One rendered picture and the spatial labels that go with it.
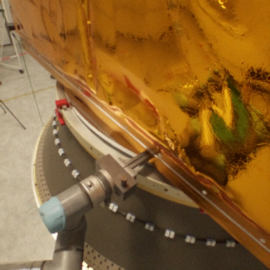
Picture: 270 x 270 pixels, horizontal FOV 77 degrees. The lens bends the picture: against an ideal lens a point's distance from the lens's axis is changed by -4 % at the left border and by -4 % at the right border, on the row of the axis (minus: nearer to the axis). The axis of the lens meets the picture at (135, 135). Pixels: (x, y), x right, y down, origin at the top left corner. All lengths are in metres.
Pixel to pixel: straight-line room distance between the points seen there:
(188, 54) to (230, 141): 0.16
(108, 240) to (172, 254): 0.28
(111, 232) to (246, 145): 0.69
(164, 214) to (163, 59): 0.55
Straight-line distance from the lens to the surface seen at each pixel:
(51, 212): 0.45
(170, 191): 0.61
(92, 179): 0.47
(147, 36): 0.39
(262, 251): 0.55
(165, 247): 0.83
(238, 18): 0.29
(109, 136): 0.65
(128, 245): 0.87
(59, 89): 1.03
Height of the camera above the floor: 2.19
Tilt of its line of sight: 42 degrees down
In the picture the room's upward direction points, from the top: 9 degrees clockwise
